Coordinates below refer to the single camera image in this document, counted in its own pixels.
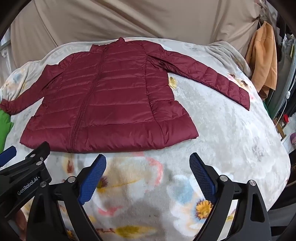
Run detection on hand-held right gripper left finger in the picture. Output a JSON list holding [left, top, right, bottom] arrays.
[[26, 154, 107, 241]]

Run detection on orange hanging garment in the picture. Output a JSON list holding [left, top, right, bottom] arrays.
[[245, 22, 278, 100]]

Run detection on white curtain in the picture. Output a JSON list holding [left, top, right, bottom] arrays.
[[0, 35, 14, 81]]

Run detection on green cloth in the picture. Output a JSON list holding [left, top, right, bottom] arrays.
[[0, 109, 14, 151]]

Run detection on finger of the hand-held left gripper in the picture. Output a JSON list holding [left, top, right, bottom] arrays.
[[0, 146, 17, 168], [24, 142, 52, 186]]

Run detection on dark hanging clothes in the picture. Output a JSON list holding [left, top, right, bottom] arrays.
[[275, 11, 296, 62]]

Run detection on maroon puffer jacket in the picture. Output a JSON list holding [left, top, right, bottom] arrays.
[[0, 37, 250, 154]]

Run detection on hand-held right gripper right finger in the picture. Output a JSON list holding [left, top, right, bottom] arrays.
[[189, 152, 272, 241]]

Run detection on floral fleece blanket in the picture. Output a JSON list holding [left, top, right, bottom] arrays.
[[0, 37, 291, 241]]

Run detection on beige curtain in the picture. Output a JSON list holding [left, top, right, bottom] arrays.
[[10, 0, 264, 70]]

